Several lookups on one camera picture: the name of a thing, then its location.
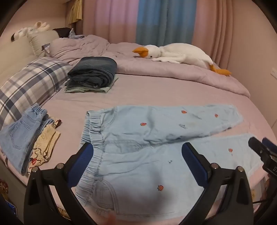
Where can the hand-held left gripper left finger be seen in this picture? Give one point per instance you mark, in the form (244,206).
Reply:
(84,155)

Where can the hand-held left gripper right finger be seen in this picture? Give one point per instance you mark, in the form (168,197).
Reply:
(194,164)

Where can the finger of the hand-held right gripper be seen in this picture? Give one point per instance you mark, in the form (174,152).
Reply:
(270,143)
(255,146)

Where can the light blue strawberry pants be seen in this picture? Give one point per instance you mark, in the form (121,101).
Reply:
(142,138)

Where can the small blue denim pants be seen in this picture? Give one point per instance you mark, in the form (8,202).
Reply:
(19,134)

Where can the cream printed garment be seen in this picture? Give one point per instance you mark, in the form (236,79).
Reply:
(44,145)

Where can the folded dark denim jeans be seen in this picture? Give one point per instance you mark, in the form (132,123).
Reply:
(92,70)

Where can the blue plaid pillow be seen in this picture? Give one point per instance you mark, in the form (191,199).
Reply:
(30,82)

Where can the lilac quilt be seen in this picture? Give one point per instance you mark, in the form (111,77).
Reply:
(151,67)

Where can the white goose plush toy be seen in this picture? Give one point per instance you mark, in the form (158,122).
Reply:
(181,53)

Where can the beige pillow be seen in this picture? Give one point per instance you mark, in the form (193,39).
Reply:
(40,41)

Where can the pink curtain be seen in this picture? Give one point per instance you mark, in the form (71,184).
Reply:
(214,28)

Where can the dark cloth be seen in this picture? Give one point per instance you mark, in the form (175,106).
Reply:
(62,32)

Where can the white plush rabbit toy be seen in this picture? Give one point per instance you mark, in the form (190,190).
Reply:
(30,29)

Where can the yellow pleated cloth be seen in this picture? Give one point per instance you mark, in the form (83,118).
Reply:
(75,12)

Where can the blue curtain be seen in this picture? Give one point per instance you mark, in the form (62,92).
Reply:
(159,21)

